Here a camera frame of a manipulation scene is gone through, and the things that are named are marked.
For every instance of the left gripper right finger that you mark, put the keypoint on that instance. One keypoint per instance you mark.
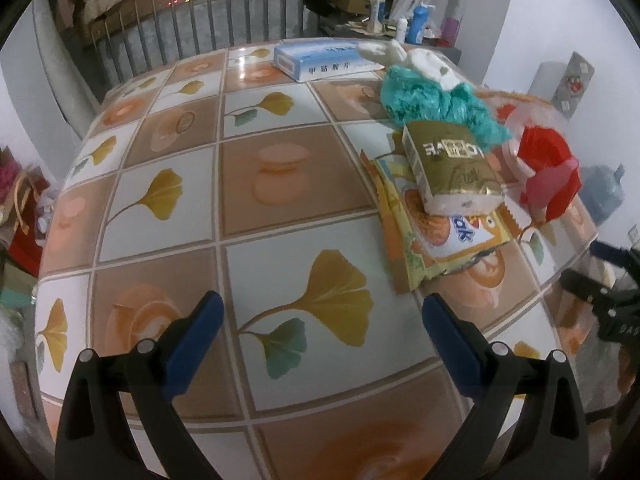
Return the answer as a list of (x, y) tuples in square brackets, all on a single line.
[(550, 439)]

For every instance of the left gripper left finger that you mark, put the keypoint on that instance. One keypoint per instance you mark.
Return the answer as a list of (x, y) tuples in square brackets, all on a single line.
[(94, 439)]

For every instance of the red plastic bag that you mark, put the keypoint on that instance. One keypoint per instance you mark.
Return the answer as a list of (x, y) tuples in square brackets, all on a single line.
[(555, 182)]

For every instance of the orange yellow snack bag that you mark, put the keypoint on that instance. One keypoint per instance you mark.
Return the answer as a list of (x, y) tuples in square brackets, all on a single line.
[(420, 246)]

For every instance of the teal plastic bag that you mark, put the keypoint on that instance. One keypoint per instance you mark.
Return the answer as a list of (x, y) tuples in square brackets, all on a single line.
[(406, 97)]

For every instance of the blue medicine tablet box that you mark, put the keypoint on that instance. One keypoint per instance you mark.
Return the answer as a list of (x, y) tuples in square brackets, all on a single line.
[(312, 60)]

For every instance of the blue water jug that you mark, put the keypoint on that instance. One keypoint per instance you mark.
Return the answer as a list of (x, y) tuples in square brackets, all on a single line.
[(601, 192)]

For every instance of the patterned tablecloth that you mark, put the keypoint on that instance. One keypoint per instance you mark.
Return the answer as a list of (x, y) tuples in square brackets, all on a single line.
[(221, 173)]

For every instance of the blue pump bottle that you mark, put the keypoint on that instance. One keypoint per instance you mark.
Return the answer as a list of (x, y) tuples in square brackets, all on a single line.
[(418, 23)]

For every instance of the small white bottle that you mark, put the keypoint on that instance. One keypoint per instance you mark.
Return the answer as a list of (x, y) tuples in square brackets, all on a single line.
[(401, 30)]

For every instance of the metal bed railing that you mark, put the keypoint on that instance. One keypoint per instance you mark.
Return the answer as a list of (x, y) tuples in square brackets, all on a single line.
[(139, 35)]

